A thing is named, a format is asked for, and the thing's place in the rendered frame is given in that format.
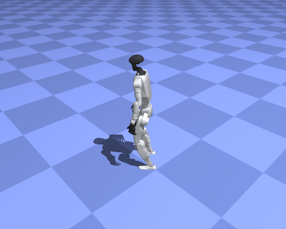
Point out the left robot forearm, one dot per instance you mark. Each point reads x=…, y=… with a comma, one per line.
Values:
x=136, y=112

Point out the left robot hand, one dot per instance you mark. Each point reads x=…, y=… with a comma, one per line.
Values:
x=132, y=128

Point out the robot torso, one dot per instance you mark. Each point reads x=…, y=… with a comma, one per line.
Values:
x=146, y=93

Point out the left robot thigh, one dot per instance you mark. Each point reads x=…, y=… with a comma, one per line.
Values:
x=142, y=120

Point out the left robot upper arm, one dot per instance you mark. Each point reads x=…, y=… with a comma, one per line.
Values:
x=137, y=85

